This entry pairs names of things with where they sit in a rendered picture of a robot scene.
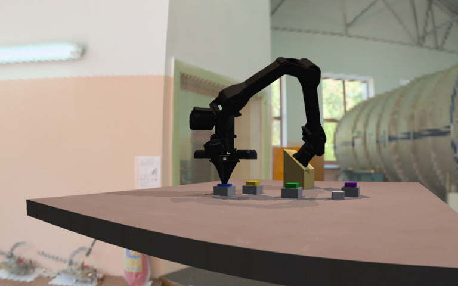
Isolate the white block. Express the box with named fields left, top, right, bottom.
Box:
left=332, top=191, right=345, bottom=200

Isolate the blue button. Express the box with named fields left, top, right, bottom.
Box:
left=213, top=184, right=236, bottom=196

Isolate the purple button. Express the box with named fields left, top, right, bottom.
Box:
left=342, top=182, right=360, bottom=197

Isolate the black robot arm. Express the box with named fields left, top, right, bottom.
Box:
left=189, top=57, right=326, bottom=167

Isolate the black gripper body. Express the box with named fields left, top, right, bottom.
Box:
left=194, top=130, right=257, bottom=160

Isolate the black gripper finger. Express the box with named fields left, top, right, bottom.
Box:
left=222, top=160, right=240, bottom=184
left=209, top=160, right=224, bottom=184

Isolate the green button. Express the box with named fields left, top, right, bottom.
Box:
left=281, top=183, right=303, bottom=198

